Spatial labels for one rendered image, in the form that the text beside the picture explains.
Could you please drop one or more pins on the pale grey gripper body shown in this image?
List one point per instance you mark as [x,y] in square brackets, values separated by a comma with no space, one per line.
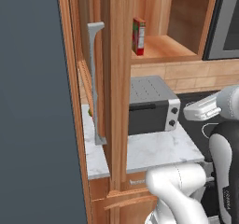
[201,109]

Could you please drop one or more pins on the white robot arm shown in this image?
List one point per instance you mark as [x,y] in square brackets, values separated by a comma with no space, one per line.
[174,184]

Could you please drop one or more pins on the red cereal box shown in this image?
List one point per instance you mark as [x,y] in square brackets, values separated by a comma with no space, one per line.
[138,36]

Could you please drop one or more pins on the black hob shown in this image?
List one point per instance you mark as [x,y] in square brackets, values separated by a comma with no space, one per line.
[193,132]

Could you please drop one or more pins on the silver black toaster oven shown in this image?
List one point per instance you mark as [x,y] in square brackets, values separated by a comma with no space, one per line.
[149,115]

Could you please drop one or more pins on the grey microwave oven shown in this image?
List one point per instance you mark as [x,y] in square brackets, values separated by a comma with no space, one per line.
[225,22]

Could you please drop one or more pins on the wooden drawer front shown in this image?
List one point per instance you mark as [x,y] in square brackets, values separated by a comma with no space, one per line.
[135,181]

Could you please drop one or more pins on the small green red item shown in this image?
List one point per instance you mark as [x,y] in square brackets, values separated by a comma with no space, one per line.
[90,112]

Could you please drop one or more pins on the wooden base cabinet door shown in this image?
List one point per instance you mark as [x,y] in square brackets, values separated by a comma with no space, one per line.
[133,210]

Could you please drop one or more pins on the open wooden wall cabinet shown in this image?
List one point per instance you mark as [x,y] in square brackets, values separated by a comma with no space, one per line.
[174,22]

